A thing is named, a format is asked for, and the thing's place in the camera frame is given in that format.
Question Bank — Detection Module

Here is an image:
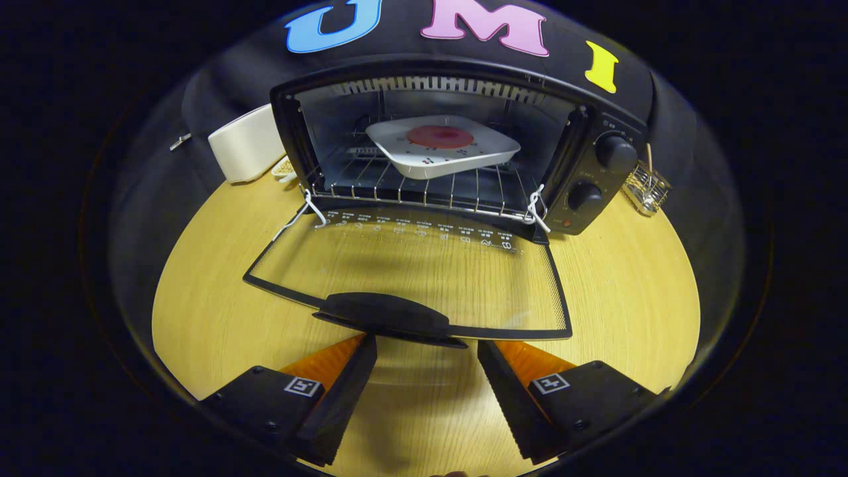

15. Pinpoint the white bread toaster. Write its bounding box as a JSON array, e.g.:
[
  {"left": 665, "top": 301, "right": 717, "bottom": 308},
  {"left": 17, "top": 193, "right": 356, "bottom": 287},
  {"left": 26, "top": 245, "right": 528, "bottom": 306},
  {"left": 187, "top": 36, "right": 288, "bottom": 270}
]
[{"left": 208, "top": 103, "right": 287, "bottom": 184}]

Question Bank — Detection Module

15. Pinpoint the white cord tie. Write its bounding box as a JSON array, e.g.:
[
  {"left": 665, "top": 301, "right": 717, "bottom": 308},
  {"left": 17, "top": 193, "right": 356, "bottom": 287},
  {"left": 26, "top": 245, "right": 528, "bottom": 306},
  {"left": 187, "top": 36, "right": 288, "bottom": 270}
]
[
  {"left": 523, "top": 184, "right": 552, "bottom": 234},
  {"left": 272, "top": 189, "right": 327, "bottom": 242}
]

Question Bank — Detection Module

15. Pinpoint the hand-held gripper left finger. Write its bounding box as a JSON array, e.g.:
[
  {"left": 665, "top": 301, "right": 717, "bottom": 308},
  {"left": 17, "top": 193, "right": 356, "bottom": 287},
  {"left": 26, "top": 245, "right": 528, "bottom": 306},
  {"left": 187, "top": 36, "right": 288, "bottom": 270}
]
[{"left": 199, "top": 333, "right": 378, "bottom": 468}]

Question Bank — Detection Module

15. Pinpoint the black toaster oven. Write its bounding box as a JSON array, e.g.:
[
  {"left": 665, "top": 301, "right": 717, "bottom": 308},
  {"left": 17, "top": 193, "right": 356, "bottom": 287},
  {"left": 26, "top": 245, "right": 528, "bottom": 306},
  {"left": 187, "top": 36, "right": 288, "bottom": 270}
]
[{"left": 242, "top": 56, "right": 650, "bottom": 350}]

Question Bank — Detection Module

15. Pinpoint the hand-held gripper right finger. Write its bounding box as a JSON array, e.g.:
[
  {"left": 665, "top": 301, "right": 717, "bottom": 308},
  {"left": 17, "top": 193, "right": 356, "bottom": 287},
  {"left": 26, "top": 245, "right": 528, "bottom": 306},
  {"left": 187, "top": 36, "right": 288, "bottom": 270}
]
[{"left": 477, "top": 339, "right": 670, "bottom": 464}]

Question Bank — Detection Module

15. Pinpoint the wire mesh holder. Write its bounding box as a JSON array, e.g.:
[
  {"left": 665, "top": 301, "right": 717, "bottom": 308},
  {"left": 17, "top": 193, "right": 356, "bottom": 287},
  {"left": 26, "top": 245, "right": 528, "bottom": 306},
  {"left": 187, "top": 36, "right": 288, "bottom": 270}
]
[{"left": 623, "top": 161, "right": 672, "bottom": 217}]

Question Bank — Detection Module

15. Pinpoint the white square plate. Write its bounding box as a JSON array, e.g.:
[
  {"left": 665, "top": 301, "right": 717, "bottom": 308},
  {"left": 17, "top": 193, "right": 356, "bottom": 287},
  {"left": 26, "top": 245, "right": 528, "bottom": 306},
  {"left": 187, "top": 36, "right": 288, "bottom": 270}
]
[{"left": 366, "top": 115, "right": 521, "bottom": 180}]

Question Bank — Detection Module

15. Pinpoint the pink round ham slice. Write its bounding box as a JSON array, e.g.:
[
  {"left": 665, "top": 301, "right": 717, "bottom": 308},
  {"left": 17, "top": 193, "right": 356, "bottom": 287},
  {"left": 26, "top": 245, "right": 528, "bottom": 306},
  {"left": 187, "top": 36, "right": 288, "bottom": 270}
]
[{"left": 405, "top": 125, "right": 475, "bottom": 150}]

